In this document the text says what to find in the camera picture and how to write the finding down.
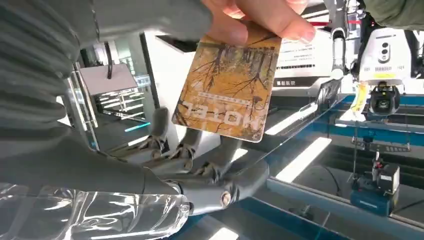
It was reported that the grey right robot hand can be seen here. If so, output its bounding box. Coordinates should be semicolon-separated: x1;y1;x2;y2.
0;0;270;217

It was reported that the white machine with lens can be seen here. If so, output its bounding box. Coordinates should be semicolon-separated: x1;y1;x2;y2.
358;27;416;88

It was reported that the yellow tag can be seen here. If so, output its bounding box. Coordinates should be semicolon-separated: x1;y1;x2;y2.
350;81;371;114

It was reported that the clear plastic cover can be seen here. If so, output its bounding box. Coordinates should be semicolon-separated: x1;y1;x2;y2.
0;183;191;240

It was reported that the black camera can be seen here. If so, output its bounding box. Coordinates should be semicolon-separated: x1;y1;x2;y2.
368;82;402;117

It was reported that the grey hanging panel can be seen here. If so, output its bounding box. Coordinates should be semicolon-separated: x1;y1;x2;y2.
79;63;139;97

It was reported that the blue device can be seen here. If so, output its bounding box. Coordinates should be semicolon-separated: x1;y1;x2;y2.
350;158;401;218

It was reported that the white printed panel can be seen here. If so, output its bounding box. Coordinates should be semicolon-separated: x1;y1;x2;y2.
270;28;343;98

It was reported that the person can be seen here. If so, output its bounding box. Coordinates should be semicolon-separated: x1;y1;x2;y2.
362;0;424;32

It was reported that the silver post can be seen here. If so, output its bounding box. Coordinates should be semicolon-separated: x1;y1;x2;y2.
330;0;348;80

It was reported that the person's hand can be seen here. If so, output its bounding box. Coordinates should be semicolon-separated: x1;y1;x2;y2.
200;0;318;46

